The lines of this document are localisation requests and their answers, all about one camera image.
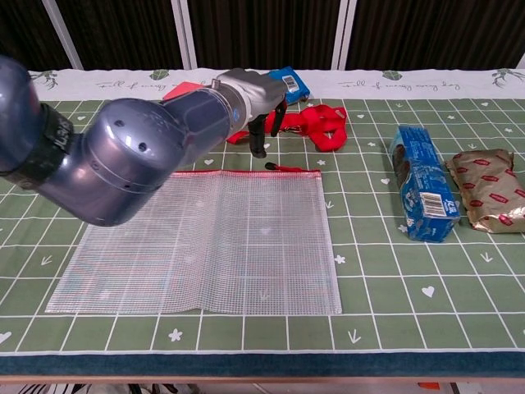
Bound clear mesh zipper pouch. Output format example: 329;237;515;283
43;162;344;317

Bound green grid tablecloth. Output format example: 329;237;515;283
0;66;525;377

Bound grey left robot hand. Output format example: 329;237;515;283
212;67;289;159

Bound red fabric lanyard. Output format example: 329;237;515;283
226;103;349;153

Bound blue cookie package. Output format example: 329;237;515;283
388;124;462;245

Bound red foam cube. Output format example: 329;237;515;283
161;80;203;102

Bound gold foil snack package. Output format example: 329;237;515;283
444;148;525;236

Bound blue snack packet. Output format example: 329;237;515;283
265;66;312;106

